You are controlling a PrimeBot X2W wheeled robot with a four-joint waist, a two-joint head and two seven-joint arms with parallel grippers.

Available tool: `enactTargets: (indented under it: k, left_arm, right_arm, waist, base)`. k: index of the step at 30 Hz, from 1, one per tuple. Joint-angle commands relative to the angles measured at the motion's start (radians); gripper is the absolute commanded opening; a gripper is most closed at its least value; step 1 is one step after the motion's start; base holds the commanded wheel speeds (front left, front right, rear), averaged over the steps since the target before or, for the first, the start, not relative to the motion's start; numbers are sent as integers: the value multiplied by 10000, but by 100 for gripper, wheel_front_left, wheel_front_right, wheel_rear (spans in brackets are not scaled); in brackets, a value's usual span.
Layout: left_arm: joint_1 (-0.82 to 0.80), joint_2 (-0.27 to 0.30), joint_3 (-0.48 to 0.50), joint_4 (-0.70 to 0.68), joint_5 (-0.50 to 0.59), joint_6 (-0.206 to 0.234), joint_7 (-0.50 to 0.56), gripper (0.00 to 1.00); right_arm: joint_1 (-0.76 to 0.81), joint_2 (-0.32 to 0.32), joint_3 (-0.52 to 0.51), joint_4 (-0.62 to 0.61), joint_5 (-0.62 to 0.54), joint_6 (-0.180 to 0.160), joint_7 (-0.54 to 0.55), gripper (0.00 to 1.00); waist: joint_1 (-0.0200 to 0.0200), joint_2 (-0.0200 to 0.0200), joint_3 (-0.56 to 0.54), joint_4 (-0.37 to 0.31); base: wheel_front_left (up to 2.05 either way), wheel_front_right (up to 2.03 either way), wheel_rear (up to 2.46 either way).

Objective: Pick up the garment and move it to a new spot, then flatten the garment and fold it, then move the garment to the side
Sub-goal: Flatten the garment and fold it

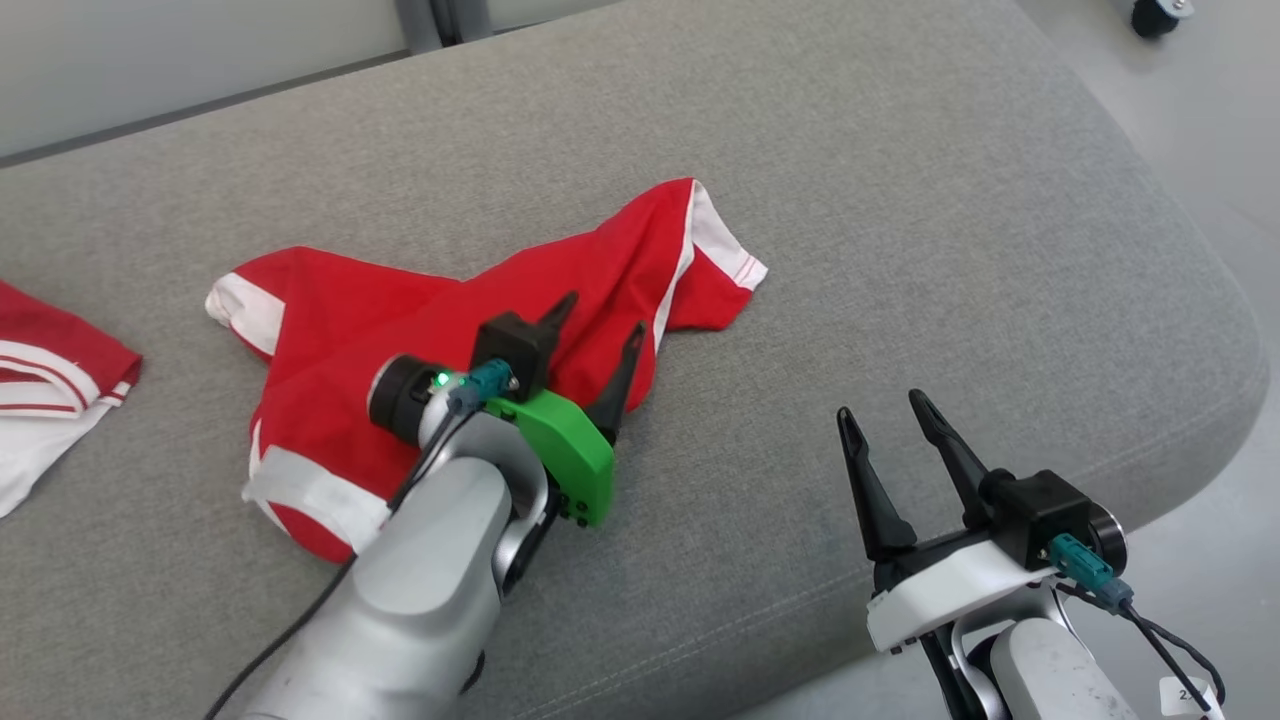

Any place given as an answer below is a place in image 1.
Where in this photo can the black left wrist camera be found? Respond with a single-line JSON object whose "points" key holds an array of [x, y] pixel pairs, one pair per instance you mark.
{"points": [[510, 345]]}

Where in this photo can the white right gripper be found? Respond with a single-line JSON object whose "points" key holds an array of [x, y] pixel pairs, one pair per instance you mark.
{"points": [[940, 590]]}

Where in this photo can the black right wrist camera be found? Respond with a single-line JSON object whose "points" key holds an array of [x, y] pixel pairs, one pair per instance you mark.
{"points": [[1035, 515]]}

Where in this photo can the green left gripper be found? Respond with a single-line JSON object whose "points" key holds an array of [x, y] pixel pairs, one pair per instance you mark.
{"points": [[570, 455]]}

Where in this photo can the grey fabric sofa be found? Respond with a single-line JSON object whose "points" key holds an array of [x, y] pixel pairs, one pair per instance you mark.
{"points": [[900, 200]]}

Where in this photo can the black caster wheel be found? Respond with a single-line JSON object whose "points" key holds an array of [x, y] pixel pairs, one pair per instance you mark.
{"points": [[1155, 18]]}

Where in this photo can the red jersey with white sleeves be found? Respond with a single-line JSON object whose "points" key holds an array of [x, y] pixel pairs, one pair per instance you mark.
{"points": [[50, 350]]}

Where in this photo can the grey partition joint post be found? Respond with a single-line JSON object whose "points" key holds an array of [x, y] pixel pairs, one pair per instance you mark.
{"points": [[420, 20]]}

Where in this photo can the red shorts with white stripe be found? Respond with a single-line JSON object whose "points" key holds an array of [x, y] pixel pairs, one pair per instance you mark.
{"points": [[350, 340]]}

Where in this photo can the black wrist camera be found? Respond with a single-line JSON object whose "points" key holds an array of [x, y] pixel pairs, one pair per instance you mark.
{"points": [[1035, 515], [510, 345]]}

